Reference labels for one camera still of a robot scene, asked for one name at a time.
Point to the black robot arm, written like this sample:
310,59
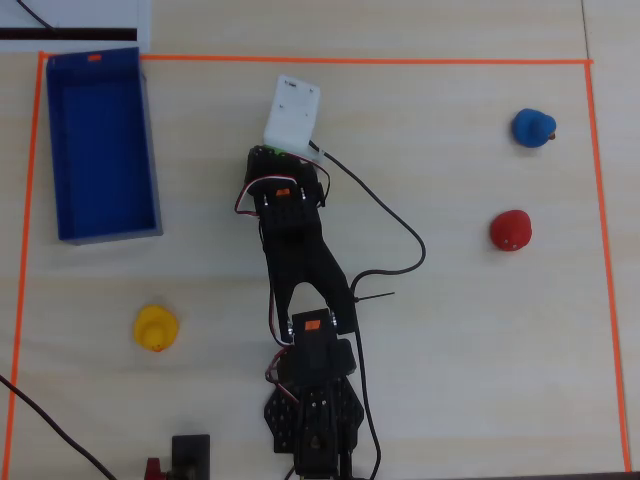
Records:
305,260

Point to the blue plastic box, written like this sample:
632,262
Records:
100,150

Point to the yellow rubber duck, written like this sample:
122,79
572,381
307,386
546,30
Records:
155,327

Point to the red rubber duck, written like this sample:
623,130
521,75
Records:
510,230

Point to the blue rubber duck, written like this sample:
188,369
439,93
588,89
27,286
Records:
530,127

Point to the orange tape strip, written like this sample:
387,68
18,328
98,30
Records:
25,250
350,60
606,250

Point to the black zip tie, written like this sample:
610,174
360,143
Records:
375,296

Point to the black table clamp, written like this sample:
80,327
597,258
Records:
190,455

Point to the red clamp knob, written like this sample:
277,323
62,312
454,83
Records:
154,470

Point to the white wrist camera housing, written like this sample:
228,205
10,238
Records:
292,110

